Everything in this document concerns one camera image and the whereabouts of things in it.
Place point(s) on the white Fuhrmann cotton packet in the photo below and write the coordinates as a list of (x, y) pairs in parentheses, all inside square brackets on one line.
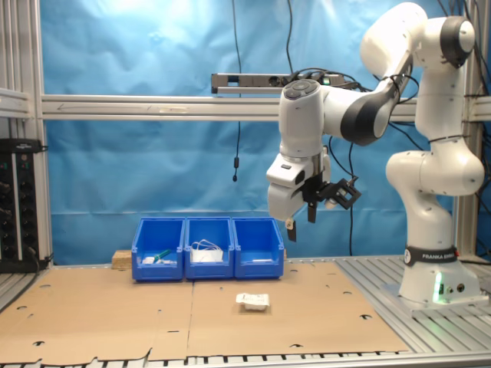
[(253, 301)]

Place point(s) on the blue bin with cotton packets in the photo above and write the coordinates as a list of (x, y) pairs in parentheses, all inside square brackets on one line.
[(257, 270)]

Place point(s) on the stack of white face masks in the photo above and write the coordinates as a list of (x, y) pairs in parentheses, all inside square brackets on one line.
[(207, 257)]

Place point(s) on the blue bin with masks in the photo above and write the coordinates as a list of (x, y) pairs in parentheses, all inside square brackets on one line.
[(209, 270)]

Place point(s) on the brown cardboard sheet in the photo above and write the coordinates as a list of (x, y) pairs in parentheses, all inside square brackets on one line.
[(96, 314), (307, 326)]

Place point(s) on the grey socket strip on beam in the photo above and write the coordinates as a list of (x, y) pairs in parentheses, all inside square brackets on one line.
[(249, 81)]

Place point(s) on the green capped tube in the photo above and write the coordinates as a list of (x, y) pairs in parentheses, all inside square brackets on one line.
[(163, 253)]

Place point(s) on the blue bin with tubes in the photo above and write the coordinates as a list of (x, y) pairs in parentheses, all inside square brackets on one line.
[(157, 272)]

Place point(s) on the long white printed packet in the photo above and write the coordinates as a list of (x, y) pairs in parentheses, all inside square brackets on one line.
[(147, 260)]

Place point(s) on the horizontal aluminium beam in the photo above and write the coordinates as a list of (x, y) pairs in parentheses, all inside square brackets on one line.
[(153, 107)]

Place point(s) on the chipboard wood block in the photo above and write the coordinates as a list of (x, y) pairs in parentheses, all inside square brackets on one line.
[(122, 260)]

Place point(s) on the black vertical socket strip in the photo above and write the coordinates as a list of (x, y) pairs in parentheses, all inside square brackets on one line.
[(5, 211), (27, 211)]

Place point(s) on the black power adapter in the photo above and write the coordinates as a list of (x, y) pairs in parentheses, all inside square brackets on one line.
[(21, 145)]

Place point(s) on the black gripper camera mount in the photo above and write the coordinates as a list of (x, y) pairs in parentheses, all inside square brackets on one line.
[(345, 193)]

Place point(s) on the aluminium frame upright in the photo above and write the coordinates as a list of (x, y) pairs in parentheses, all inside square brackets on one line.
[(23, 57), (466, 230)]

